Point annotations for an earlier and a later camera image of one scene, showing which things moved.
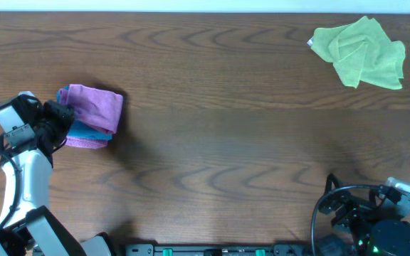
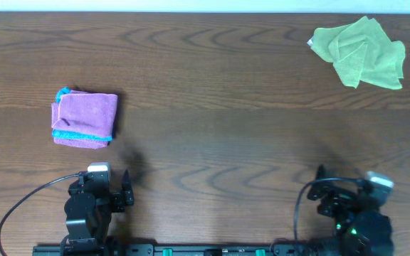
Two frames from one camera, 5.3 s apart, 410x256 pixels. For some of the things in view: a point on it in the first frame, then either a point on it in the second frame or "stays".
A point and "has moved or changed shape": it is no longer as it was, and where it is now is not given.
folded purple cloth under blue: (95, 144) stays
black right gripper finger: (330, 179) -> (321, 173)
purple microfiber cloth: (100, 109) has moved or changed shape
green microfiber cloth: (361, 52) stays
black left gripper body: (58, 116) -> (118, 198)
